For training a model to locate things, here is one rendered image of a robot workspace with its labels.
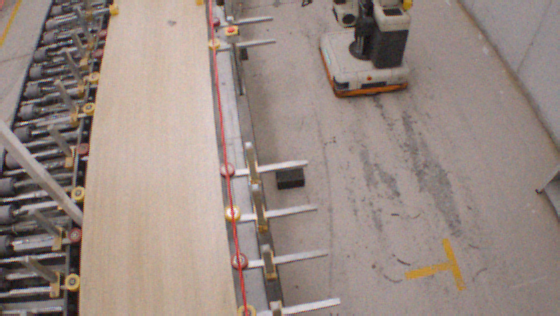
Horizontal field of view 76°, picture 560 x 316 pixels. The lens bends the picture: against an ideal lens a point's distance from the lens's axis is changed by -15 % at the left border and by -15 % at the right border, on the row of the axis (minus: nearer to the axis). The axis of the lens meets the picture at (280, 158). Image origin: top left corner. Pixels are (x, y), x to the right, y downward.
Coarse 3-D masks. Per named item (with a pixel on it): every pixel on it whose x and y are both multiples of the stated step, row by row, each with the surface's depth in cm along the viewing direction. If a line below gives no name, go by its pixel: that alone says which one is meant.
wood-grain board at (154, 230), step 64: (128, 0) 306; (192, 0) 299; (128, 64) 262; (192, 64) 258; (128, 128) 232; (192, 128) 229; (128, 192) 208; (192, 192) 207; (128, 256) 188; (192, 256) 187
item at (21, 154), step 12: (0, 120) 139; (0, 132) 139; (12, 144) 146; (24, 156) 154; (24, 168) 160; (36, 168) 163; (36, 180) 168; (48, 180) 173; (48, 192) 178; (60, 192) 184; (60, 204) 188; (72, 204) 195; (72, 216) 199
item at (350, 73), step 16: (336, 32) 363; (352, 32) 363; (320, 48) 376; (336, 48) 351; (352, 48) 352; (336, 64) 340; (352, 64) 339; (368, 64) 339; (336, 80) 335; (352, 80) 334; (368, 80) 336; (384, 80) 340; (400, 80) 342; (336, 96) 348
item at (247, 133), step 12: (240, 60) 287; (240, 72) 280; (240, 96) 268; (240, 108) 262; (240, 120) 256; (252, 132) 251; (252, 144) 246; (264, 192) 228; (252, 204) 224; (264, 204) 224; (264, 240) 212; (276, 288) 198; (276, 300) 194
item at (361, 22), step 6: (360, 0) 310; (360, 6) 306; (360, 12) 310; (336, 18) 309; (360, 18) 301; (366, 18) 301; (360, 24) 299; (366, 24) 300; (372, 24) 301; (360, 30) 304; (366, 30) 305; (372, 30) 306; (360, 36) 309
